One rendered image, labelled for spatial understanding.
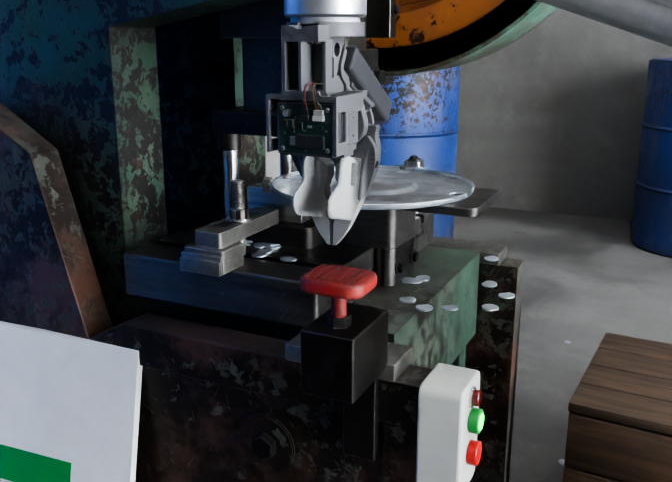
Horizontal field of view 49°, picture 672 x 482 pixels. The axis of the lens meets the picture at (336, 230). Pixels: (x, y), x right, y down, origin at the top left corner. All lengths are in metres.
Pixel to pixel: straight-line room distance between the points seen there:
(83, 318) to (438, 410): 0.52
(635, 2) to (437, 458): 0.52
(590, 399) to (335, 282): 0.82
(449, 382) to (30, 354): 0.61
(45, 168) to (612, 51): 3.57
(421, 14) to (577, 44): 2.98
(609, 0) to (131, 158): 0.65
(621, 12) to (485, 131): 3.65
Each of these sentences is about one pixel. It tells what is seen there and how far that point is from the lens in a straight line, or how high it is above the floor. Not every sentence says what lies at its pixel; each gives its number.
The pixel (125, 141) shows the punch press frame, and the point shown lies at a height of 0.85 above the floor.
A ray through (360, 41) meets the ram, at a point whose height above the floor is 0.99.
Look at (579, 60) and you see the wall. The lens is 4.33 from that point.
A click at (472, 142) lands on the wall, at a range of 4.48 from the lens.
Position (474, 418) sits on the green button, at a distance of 0.86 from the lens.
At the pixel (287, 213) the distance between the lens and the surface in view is 1.07.
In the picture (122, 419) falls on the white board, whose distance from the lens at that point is 1.08.
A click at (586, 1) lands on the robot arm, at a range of 0.82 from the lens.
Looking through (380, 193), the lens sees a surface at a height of 0.78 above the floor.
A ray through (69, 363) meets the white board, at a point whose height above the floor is 0.55.
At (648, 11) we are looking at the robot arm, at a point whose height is 1.02.
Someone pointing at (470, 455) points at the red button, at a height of 0.54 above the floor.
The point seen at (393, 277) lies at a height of 0.66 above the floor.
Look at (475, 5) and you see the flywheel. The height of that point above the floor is 1.04.
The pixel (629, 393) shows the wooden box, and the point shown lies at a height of 0.35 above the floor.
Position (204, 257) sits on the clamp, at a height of 0.73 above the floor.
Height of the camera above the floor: 1.00
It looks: 15 degrees down
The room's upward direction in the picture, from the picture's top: straight up
